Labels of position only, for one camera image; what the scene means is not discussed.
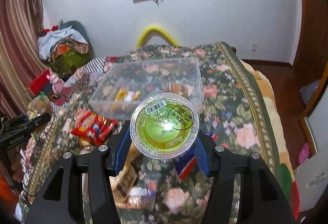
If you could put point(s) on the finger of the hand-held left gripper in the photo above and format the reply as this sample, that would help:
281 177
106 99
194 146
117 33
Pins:
41 118

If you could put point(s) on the striped curtain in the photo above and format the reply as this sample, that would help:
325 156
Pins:
18 34

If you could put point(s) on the floral blanket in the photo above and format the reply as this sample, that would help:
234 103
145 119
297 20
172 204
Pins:
230 101

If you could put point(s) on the orange cloth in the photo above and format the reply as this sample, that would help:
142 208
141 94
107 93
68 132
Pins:
6 193

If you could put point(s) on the yellow foam tube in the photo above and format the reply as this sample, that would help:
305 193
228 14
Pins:
151 30

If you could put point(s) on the blue red snack packet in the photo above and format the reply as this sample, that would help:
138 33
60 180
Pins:
187 166

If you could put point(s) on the pink plush toy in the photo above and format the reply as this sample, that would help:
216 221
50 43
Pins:
56 84

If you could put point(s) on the brown biscuit packets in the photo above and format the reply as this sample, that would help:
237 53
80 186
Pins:
179 88

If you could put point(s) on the grey chair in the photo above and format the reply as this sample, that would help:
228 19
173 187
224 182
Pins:
78 26

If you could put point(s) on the brown snack packet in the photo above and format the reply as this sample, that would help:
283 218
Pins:
126 177

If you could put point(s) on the grey purple cloth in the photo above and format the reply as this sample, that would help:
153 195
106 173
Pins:
308 90

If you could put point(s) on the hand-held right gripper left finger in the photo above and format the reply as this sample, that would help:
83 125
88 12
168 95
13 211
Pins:
122 147

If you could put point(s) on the green jelly cup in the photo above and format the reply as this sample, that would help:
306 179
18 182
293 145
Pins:
164 126

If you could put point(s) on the white cabinet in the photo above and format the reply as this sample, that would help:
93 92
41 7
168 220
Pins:
315 175

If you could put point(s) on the clear plastic storage container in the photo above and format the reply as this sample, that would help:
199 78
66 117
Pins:
153 67

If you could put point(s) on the clear plastic snack bag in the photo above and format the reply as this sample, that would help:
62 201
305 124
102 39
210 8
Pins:
38 107

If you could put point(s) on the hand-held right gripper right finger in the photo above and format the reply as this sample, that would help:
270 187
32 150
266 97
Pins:
202 157

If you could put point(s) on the pale purple snack packet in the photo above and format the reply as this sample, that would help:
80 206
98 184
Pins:
139 194

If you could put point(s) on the pink slipper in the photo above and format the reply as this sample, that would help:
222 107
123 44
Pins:
305 153

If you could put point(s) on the red box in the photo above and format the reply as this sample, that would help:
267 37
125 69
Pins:
38 83

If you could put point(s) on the wooden door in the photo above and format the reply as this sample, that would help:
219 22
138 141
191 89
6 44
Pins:
310 21

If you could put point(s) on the white red snack packet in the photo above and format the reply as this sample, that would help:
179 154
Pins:
133 95

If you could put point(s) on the beige plush blanket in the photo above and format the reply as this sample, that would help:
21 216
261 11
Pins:
266 101

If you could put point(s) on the green cloth bag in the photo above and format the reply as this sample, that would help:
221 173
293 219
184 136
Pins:
65 62

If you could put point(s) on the yellow snack packet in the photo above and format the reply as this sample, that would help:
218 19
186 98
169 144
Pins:
121 94

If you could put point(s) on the pile of clothes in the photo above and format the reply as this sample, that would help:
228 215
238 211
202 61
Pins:
61 43

